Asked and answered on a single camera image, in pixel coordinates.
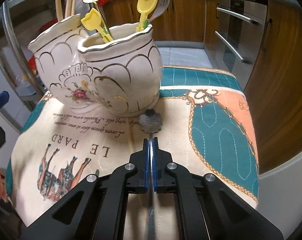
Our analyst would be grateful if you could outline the built-in oven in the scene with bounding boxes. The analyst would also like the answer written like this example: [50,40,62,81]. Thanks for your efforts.
[214,0,268,89]

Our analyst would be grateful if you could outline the printed quilted table mat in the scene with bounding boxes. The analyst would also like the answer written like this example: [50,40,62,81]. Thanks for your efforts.
[5,66,259,239]

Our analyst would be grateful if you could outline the wooden kitchen cabinets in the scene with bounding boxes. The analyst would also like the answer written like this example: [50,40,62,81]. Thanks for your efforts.
[100,0,302,176]

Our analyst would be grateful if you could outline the yellow tulip plastic fork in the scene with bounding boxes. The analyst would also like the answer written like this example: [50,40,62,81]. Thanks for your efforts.
[81,8,113,43]

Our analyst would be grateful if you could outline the red plastic bag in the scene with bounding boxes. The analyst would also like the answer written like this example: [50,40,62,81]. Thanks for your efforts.
[28,55,37,75]

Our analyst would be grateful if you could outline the flower-shaped metal spoon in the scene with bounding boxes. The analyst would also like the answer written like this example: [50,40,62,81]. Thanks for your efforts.
[139,109,163,239]

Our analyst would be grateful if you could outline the metal shelf rack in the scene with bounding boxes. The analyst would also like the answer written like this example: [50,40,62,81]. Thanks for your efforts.
[0,0,46,111]

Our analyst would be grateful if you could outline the wooden chopstick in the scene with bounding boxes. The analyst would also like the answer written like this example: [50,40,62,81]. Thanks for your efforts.
[65,0,73,18]
[55,0,63,22]
[70,0,76,16]

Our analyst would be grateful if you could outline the yellow tulip plastic spoon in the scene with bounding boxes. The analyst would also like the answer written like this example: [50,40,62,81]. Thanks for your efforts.
[136,0,158,33]

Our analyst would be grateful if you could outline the white ceramic double utensil holder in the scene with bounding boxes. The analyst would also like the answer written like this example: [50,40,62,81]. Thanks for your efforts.
[28,15,163,117]

